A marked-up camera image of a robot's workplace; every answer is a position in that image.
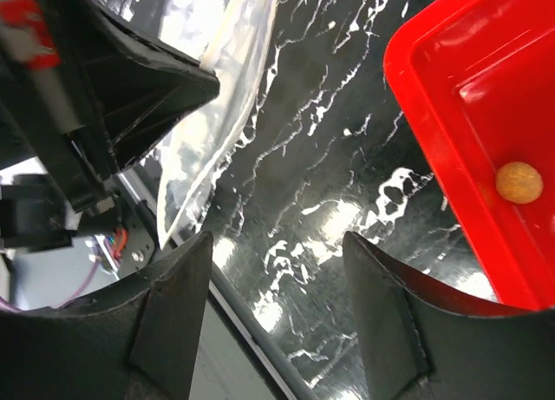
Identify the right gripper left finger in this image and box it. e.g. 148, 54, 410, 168
1, 232, 213, 399

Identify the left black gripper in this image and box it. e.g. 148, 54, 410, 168
1, 0, 220, 252

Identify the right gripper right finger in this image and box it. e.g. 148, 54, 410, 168
343, 232, 554, 399

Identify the polka dot zip bag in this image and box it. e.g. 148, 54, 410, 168
156, 0, 278, 246

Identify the small brown ball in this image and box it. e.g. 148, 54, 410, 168
495, 161, 544, 205

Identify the red plastic tray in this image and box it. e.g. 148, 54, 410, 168
383, 0, 554, 310

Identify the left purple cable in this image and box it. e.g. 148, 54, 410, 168
0, 260, 103, 312

